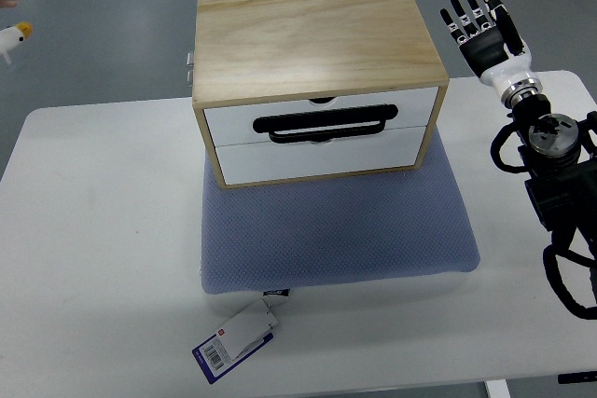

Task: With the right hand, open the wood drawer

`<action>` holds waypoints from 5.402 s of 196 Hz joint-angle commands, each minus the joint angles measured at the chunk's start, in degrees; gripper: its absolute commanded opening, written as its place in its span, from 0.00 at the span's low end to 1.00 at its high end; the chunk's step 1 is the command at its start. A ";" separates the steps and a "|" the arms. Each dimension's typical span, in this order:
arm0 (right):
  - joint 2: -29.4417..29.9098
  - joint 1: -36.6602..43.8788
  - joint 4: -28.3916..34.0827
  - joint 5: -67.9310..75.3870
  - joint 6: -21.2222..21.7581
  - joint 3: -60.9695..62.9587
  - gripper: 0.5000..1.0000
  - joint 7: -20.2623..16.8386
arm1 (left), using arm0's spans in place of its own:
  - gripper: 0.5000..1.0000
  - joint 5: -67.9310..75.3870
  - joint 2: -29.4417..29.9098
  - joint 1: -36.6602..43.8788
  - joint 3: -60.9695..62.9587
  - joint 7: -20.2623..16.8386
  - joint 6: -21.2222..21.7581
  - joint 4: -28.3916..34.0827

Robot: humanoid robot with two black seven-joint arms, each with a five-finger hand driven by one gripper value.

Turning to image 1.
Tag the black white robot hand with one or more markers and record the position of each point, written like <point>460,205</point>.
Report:
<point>491,45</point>

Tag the white drawer black handle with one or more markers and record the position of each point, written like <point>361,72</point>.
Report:
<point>255,123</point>

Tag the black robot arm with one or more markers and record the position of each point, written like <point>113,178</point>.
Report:
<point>560,156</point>

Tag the wooden drawer cabinet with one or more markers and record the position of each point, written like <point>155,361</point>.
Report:
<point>269,51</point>

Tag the white yellow toy bird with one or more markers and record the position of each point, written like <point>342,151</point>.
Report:
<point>12,36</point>

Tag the silver cabinet hinge clips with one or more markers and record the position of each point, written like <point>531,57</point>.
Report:
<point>190,66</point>

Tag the blue mesh cushion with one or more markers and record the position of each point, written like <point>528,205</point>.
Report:
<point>340,230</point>

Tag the white table leg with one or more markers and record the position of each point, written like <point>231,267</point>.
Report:
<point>497,388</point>

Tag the black object at table edge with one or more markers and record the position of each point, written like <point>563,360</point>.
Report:
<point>577,377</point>

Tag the white blue product tag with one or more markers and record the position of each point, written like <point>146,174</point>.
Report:
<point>240,337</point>

